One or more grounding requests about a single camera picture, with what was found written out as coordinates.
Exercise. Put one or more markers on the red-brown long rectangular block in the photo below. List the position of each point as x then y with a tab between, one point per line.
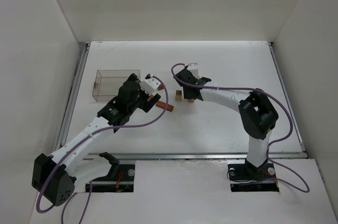
165	106

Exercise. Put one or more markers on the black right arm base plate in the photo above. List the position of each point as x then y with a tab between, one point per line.
244	179

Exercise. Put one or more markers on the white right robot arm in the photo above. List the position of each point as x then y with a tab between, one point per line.
256	114

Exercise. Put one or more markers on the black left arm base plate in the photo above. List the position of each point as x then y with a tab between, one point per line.
119	181

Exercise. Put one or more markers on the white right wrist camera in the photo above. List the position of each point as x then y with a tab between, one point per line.
193	69

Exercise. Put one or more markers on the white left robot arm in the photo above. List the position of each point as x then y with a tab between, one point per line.
60	174

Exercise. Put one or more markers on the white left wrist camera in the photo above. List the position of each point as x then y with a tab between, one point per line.
149	85

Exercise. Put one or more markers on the aluminium table edge rail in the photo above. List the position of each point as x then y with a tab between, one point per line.
72	97

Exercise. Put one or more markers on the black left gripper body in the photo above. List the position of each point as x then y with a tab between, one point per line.
144	97

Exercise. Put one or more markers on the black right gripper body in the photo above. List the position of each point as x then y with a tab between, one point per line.
188	93

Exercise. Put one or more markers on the clear plastic box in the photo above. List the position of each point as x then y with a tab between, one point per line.
108	82

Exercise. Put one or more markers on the light wood rectangular block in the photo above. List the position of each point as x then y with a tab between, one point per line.
178	95

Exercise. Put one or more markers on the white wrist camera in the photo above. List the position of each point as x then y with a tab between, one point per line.
149	85
193	69

